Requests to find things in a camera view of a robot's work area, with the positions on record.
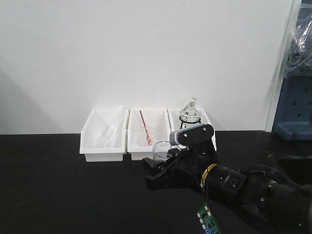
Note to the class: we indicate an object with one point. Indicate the red striped stirring rod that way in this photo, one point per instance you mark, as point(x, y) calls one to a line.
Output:
point(148, 138)

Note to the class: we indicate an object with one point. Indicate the clear glass beaker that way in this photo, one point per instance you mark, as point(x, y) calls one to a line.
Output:
point(160, 150)

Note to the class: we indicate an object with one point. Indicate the middle white plastic bin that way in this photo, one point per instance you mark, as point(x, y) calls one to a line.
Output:
point(158, 126)

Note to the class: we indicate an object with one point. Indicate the clear glass tubes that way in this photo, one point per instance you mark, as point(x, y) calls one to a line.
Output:
point(105, 140)

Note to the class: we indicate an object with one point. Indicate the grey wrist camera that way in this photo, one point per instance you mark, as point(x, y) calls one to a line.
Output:
point(192, 135)

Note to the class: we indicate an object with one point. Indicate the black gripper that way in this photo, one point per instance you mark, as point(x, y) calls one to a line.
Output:
point(184, 169)

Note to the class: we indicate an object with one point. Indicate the green circuit board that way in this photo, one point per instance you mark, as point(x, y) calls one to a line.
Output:
point(207, 220)

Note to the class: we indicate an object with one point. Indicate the white plastic bin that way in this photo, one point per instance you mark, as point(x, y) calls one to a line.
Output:
point(176, 123)
point(93, 128)
point(158, 126)

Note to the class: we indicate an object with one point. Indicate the left white plastic bin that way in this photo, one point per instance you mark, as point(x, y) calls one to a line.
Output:
point(93, 128)

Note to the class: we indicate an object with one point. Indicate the glass alcohol lamp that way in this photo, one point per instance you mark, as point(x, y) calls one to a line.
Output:
point(189, 110)

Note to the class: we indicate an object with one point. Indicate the clear plastic bag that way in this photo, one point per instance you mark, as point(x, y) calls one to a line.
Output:
point(300, 56)

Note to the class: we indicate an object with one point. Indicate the black lab sink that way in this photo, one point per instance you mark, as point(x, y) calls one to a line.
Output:
point(298, 169)

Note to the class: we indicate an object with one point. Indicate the blue pegboard drying rack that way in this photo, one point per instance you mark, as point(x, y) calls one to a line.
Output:
point(293, 117)

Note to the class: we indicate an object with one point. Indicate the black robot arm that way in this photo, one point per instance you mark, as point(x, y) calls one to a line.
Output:
point(261, 196)

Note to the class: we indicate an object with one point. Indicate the right white plastic bin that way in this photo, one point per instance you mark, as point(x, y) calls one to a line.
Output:
point(176, 123)

